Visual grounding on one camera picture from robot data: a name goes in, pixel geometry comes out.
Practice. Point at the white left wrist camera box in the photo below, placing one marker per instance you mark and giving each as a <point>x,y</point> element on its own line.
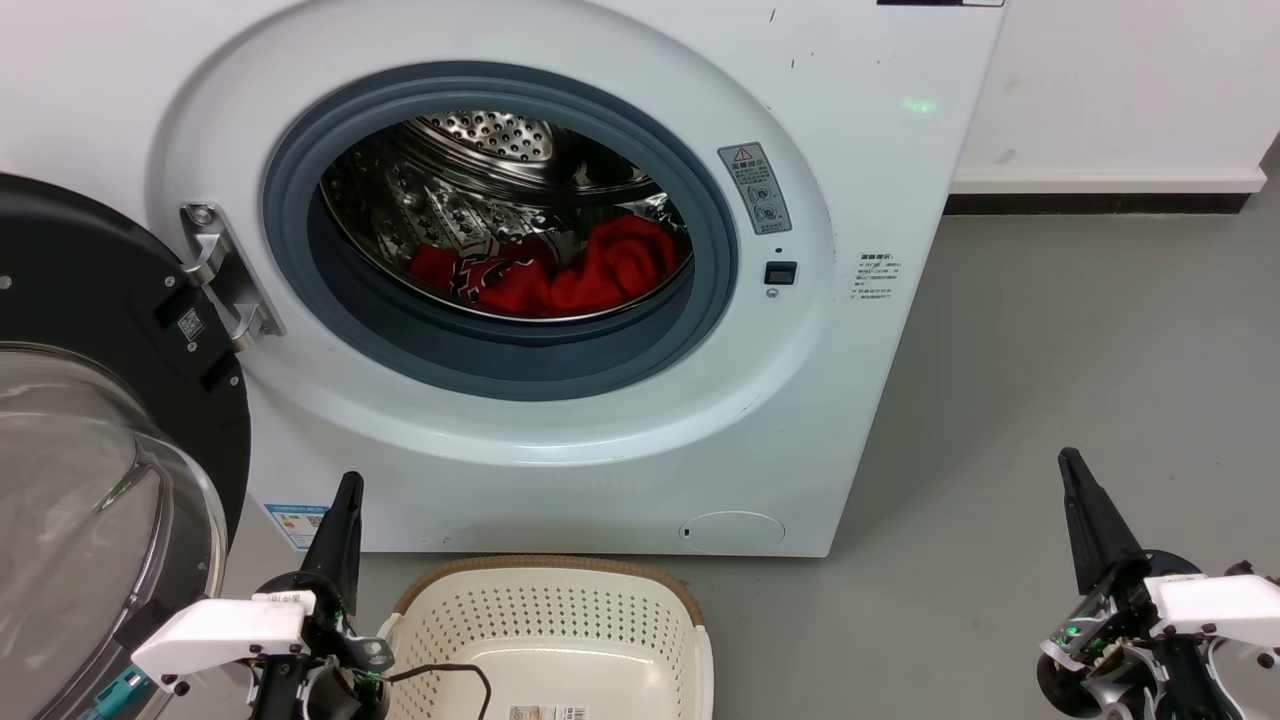
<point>220,632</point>

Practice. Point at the round white filter cover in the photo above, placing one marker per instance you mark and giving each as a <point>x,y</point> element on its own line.
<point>732,532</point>

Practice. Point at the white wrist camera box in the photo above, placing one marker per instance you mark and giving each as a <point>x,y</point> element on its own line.
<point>220,632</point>
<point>1220,603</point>

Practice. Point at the QR code door sticker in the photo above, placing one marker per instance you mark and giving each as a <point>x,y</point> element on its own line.
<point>191,324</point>

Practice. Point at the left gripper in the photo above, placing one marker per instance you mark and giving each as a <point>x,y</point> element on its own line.
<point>335,680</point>

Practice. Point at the blue energy label sticker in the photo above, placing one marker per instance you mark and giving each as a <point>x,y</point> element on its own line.
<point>297,527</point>

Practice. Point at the silver door hinge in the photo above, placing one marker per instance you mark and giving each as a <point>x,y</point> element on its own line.
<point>225,275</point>

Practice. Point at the grey rubber door gasket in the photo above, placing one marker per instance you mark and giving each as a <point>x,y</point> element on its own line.
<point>500,365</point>

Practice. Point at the white front-load washing machine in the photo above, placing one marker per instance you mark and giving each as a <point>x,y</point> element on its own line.
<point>600,480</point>

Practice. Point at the stainless steel washing machine drum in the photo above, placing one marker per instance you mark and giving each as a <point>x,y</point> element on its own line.
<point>440,190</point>

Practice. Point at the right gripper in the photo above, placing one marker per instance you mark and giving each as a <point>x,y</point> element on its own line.
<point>1110,660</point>

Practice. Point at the round black washer door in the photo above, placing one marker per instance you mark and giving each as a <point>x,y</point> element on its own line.
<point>90,300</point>

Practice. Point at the black door latch socket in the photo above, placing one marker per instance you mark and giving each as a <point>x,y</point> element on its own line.
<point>781,273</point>

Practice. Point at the printed text notice sticker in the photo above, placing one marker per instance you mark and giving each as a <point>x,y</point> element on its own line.
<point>877,277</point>

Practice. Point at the white and black baseboard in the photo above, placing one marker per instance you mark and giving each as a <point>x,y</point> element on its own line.
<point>1100,190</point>

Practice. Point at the red white black patterned garment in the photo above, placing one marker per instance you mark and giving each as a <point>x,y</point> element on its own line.
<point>495,280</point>

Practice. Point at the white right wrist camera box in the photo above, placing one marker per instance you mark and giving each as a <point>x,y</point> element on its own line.
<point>1220,603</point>

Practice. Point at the cream perforated laundry basket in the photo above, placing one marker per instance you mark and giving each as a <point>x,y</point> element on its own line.
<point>560,620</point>

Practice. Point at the grey warning sticker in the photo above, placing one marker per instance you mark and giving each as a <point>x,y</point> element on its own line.
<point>755,188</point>

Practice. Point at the plain red fleece garment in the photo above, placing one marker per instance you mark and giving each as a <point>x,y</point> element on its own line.
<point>625,260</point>

